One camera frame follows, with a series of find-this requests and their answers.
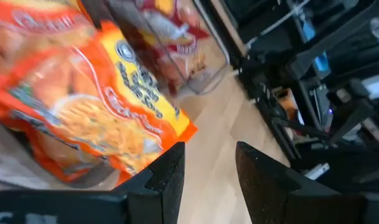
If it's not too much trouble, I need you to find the clear plastic bin with label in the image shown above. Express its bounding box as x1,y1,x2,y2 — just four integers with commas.
108,0,231,96

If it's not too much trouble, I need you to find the red roast beef noodle pack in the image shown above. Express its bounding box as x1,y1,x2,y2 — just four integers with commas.
134,0,210,78

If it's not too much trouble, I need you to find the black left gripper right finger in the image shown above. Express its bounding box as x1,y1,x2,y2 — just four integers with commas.
235,141,302,224

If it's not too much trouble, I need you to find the orange chicken noodle pack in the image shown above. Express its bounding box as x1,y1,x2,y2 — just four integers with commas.
0,20,199,187
0,0,96,50

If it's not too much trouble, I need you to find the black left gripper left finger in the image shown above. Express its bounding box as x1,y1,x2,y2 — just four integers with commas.
113,141,186,224

